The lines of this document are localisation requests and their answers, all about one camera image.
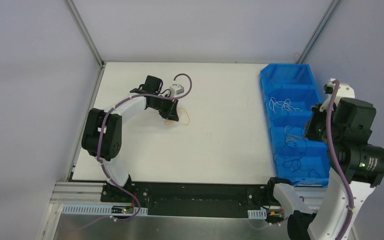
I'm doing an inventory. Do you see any aluminium frame rail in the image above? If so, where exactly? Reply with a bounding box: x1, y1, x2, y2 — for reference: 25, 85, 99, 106
49, 181, 349, 210

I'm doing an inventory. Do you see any blue plastic compartment bin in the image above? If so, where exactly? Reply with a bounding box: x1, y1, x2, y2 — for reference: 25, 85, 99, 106
260, 63, 330, 187

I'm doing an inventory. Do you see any red thin wire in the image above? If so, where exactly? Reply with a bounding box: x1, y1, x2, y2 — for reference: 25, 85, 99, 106
264, 51, 309, 88

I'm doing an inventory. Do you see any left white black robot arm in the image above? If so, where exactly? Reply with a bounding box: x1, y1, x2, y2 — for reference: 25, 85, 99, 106
81, 75, 189, 203

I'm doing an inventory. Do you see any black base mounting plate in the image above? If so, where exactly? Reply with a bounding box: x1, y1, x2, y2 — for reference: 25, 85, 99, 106
111, 181, 281, 218

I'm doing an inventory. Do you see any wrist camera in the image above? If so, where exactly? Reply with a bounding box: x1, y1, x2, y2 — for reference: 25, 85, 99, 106
319, 78, 355, 112
168, 84, 185, 98

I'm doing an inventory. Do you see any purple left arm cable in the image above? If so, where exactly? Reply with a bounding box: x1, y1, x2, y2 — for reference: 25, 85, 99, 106
96, 73, 193, 223

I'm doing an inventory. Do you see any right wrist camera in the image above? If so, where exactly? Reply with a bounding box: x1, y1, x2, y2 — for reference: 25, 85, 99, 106
319, 78, 355, 112

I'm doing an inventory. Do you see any white thin wire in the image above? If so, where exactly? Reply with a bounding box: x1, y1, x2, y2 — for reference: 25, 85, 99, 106
268, 96, 303, 114

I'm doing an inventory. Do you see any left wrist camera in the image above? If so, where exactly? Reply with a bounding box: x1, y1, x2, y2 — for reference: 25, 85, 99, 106
168, 84, 185, 98

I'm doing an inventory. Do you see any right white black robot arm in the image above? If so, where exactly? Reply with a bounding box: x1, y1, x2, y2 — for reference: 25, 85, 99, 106
263, 97, 384, 240

